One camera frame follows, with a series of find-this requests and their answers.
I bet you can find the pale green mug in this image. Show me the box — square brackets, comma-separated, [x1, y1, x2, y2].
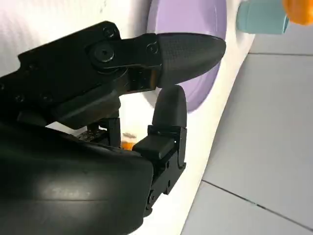
[235, 0, 291, 35]

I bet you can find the lilac plate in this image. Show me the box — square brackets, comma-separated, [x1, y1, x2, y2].
[147, 0, 228, 114]

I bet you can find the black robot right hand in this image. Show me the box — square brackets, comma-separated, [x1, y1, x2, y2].
[0, 21, 227, 235]

